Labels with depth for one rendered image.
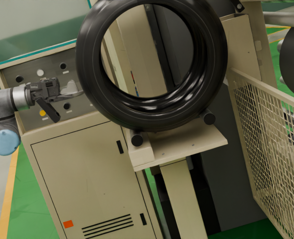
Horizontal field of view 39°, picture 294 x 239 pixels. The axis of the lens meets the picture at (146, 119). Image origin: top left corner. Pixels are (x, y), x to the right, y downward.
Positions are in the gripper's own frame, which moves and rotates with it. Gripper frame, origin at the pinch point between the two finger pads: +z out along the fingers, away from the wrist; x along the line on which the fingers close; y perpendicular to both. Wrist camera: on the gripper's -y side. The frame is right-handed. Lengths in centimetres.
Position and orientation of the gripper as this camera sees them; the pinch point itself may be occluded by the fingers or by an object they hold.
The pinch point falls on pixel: (83, 93)
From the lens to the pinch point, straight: 157.6
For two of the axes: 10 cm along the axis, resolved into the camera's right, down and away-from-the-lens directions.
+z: 9.8, -1.7, 0.4
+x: -0.8, -2.6, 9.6
